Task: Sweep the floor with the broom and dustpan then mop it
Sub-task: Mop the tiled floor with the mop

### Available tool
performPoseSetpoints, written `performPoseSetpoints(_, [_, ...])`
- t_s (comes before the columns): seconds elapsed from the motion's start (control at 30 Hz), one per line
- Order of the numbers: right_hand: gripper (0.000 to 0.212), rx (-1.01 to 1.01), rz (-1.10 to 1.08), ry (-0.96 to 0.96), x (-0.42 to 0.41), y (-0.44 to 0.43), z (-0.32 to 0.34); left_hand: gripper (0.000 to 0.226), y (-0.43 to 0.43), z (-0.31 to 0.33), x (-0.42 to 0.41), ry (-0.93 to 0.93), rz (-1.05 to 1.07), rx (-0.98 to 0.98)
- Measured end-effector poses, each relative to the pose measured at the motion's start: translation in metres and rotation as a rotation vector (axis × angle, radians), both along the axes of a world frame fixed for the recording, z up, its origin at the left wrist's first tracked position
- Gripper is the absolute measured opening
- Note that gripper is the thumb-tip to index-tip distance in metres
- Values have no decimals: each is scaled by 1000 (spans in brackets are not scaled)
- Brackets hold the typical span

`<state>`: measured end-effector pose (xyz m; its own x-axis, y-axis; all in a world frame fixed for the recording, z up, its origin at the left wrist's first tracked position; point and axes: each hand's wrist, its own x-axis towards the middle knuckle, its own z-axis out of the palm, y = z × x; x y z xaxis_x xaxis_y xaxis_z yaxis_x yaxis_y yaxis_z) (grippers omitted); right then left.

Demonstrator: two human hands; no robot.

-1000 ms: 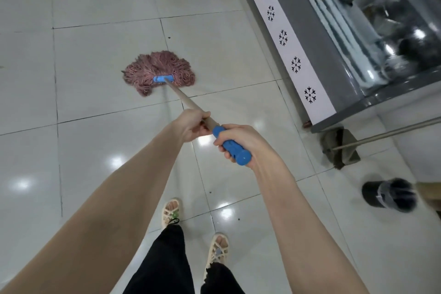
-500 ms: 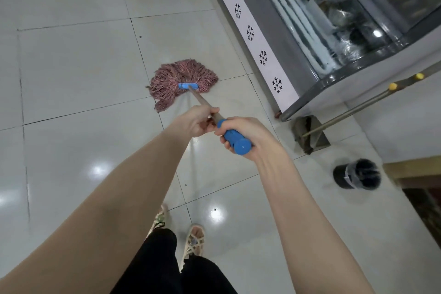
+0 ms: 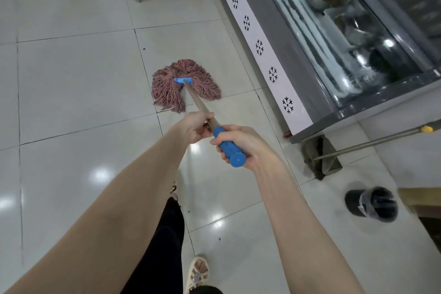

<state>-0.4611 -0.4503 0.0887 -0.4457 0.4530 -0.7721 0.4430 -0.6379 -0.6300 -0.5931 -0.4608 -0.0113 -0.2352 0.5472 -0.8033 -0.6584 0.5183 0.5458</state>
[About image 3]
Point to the person's right beige sandal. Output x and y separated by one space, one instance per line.
196 274

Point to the grey broom with yellow cap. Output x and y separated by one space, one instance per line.
437 125

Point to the person's left beige sandal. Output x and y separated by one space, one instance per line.
174 196

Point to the person's beige sandal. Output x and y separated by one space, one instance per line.
196 274
174 196

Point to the person's right hand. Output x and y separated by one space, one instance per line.
251 147

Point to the person's right forearm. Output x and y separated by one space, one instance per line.
303 235

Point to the person's black trousers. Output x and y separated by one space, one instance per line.
162 245

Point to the person's left hand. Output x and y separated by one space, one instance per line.
194 126

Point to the grey glass display freezer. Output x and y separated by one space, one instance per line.
293 45

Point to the person's left forearm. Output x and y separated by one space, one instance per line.
86 235

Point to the black trash bin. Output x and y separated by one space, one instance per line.
355 202

